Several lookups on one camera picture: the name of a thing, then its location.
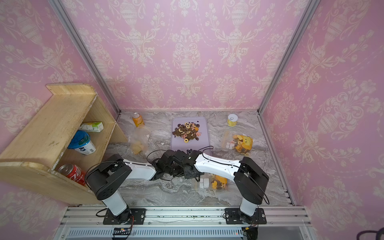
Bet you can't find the ziploc bag with yellow chick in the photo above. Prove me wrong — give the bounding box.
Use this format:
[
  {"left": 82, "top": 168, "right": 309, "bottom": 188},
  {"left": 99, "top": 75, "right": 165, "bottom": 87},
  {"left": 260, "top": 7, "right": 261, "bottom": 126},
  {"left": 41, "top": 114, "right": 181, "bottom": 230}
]
[{"left": 193, "top": 173, "right": 229, "bottom": 191}]

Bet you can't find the clear ziploc bag of cookies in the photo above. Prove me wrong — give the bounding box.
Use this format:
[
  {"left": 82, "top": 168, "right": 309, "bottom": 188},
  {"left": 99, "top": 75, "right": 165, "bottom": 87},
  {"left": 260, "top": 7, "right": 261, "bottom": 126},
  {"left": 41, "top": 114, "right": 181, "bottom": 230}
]
[{"left": 130, "top": 125, "right": 151, "bottom": 155}]

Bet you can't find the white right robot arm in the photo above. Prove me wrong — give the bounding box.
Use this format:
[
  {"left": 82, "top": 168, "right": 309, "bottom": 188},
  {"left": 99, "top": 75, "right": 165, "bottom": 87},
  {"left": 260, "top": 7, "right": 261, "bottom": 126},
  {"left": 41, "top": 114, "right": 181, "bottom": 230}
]
[{"left": 175, "top": 150, "right": 269, "bottom": 217}]

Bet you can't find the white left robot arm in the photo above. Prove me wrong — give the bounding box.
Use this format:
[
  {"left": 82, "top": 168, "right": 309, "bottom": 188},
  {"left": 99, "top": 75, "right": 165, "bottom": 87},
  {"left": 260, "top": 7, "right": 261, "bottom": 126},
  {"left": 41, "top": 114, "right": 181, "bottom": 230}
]
[{"left": 85, "top": 154, "right": 184, "bottom": 218}]

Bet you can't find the pile of assorted cookies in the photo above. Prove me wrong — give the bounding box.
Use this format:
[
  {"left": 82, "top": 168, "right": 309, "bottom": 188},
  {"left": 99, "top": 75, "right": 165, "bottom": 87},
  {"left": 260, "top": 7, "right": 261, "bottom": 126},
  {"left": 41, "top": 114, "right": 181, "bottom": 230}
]
[{"left": 172, "top": 122, "right": 202, "bottom": 143}]

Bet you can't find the lilac plastic tray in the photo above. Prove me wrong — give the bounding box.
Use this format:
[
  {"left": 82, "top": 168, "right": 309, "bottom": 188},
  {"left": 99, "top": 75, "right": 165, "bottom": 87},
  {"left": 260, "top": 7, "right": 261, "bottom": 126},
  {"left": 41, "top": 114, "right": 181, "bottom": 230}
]
[{"left": 171, "top": 117, "right": 211, "bottom": 153}]

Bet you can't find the orange Schweppes soda can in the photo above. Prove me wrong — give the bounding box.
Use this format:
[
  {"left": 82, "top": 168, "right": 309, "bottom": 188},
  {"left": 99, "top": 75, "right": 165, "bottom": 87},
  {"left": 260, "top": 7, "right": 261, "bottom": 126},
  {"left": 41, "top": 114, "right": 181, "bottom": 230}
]
[{"left": 132, "top": 113, "right": 145, "bottom": 128}]

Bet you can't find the yellow tin can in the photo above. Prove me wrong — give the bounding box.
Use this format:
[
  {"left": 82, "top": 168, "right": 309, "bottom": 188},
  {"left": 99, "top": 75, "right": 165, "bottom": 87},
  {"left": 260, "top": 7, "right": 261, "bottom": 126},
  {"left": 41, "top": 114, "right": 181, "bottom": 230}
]
[{"left": 227, "top": 114, "right": 239, "bottom": 127}]

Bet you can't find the green white carton box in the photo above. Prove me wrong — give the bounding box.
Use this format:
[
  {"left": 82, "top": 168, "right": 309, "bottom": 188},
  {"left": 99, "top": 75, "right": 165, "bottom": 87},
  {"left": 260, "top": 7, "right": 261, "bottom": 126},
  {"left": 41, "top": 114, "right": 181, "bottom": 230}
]
[{"left": 78, "top": 122, "right": 104, "bottom": 133}]

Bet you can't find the blue lid white tub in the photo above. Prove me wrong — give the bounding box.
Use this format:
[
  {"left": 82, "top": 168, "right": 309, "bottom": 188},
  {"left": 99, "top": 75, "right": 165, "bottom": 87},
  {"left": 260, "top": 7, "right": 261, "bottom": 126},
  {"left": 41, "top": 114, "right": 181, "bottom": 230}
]
[{"left": 67, "top": 130, "right": 96, "bottom": 155}]

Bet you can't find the red soda can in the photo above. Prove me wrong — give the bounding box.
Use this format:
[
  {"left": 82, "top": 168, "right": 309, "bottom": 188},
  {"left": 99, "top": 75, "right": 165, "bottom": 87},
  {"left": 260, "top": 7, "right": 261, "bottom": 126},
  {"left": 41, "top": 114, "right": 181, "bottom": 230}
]
[{"left": 58, "top": 164, "right": 86, "bottom": 186}]

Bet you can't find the wooden shelf unit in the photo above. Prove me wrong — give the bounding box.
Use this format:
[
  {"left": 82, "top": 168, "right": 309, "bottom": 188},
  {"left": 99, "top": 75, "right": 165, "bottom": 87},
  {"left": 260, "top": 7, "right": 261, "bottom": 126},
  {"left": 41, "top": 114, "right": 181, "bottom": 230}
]
[{"left": 1, "top": 84, "right": 127, "bottom": 205}]

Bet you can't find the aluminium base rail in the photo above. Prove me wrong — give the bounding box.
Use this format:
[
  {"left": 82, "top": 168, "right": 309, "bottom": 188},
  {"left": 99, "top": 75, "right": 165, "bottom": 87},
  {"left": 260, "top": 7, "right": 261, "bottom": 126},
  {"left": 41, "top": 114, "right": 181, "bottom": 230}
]
[{"left": 54, "top": 206, "right": 317, "bottom": 240}]

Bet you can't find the aluminium frame post left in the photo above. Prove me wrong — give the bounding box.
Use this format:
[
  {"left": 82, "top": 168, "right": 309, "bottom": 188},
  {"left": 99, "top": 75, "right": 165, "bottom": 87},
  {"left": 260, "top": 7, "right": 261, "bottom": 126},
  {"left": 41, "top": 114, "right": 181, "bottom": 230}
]
[{"left": 48, "top": 0, "right": 122, "bottom": 116}]

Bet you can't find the aluminium frame post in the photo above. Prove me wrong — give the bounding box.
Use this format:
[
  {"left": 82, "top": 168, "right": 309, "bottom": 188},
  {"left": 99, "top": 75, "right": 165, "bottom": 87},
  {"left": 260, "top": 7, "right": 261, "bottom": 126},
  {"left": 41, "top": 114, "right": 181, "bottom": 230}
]
[
  {"left": 257, "top": 0, "right": 322, "bottom": 115},
  {"left": 48, "top": 0, "right": 122, "bottom": 116}
]

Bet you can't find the aluminium frame post right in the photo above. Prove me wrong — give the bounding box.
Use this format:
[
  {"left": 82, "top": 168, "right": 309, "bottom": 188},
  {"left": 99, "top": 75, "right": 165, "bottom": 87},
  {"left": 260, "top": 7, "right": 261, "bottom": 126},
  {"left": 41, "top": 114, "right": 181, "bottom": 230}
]
[{"left": 257, "top": 0, "right": 322, "bottom": 115}]

